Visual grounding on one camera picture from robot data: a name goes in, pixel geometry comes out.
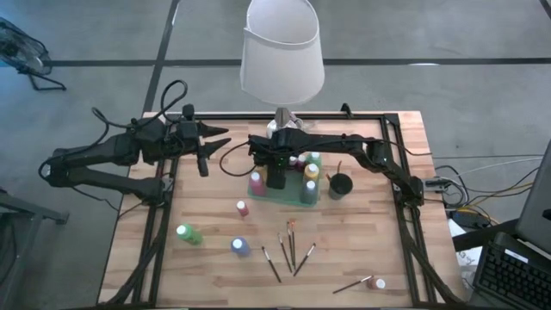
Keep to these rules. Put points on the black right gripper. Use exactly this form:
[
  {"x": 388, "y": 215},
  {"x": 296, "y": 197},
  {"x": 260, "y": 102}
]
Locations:
[{"x": 277, "y": 148}]

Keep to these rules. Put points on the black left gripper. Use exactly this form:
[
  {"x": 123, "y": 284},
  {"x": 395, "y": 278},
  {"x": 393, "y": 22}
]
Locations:
[{"x": 187, "y": 135}]

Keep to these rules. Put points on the small pink paint bottle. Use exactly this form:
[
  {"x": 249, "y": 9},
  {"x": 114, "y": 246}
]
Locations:
[{"x": 293, "y": 160}]

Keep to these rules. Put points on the large green paint bottle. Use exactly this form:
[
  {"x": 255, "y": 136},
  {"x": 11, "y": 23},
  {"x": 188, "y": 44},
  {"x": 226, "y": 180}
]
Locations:
[
  {"x": 315, "y": 157},
  {"x": 189, "y": 235}
]

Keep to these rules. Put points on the yellow paint bottle apple logo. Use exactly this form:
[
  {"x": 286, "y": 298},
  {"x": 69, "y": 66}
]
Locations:
[{"x": 311, "y": 172}]

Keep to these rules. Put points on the large grey-blue paint bottle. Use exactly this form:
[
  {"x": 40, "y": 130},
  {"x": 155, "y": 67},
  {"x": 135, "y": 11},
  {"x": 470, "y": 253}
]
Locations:
[{"x": 309, "y": 191}]

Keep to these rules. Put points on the long thin dark paintbrush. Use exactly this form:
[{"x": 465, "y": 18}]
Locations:
[{"x": 329, "y": 177}]

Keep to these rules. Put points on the black paintbrush yellow bristles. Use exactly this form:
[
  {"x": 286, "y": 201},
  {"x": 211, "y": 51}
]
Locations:
[{"x": 340, "y": 168}]

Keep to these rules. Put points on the small orange-red paint bottle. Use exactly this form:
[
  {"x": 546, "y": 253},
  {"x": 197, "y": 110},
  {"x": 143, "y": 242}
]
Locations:
[{"x": 242, "y": 208}]

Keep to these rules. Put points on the large lavender blue paint bottle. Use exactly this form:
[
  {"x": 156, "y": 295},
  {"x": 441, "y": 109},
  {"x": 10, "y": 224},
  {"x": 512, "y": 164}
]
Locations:
[{"x": 240, "y": 247}]

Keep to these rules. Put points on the black paintbrush wide silver ferrule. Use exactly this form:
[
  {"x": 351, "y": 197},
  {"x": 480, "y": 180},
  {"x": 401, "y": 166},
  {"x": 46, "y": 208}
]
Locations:
[{"x": 271, "y": 264}]

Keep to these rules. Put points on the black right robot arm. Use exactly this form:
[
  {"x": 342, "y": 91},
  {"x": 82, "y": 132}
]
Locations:
[{"x": 387, "y": 165}]

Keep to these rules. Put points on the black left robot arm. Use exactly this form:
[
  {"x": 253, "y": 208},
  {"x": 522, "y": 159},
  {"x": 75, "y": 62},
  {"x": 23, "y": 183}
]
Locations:
[{"x": 112, "y": 148}]

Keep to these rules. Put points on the translucent teal plastic tray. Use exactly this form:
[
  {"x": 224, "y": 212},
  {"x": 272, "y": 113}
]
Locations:
[{"x": 290, "y": 196}]

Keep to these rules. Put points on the dark green plastic cup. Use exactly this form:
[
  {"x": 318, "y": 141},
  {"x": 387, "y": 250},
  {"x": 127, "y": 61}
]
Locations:
[{"x": 340, "y": 187}]

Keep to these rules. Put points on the white shade silver table lamp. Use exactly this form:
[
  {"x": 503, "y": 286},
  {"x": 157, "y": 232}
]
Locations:
[{"x": 280, "y": 56}]

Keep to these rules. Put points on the thin brown-tipped paintbrush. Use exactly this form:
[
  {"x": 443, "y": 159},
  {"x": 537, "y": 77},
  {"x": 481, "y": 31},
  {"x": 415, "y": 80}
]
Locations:
[{"x": 351, "y": 286}]

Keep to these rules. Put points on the grey side table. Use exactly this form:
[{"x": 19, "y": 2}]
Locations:
[{"x": 34, "y": 212}]

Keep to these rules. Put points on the black power adapter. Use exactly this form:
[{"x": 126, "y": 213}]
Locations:
[{"x": 471, "y": 219}]

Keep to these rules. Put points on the black floor fan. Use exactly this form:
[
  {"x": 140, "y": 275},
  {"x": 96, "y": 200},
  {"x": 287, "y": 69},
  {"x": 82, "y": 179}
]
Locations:
[{"x": 21, "y": 51}]

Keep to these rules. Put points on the white printed paper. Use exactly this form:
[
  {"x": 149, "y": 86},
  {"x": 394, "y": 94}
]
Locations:
[{"x": 467, "y": 258}]

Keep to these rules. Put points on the black side desk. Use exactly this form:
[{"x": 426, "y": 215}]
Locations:
[{"x": 482, "y": 236}]

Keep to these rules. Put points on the grey and black laptop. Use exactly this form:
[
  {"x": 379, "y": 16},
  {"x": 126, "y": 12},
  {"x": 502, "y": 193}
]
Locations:
[{"x": 536, "y": 206}]

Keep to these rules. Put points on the black metal table frame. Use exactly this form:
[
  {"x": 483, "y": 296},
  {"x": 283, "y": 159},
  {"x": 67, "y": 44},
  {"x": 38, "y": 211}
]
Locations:
[{"x": 241, "y": 116}]

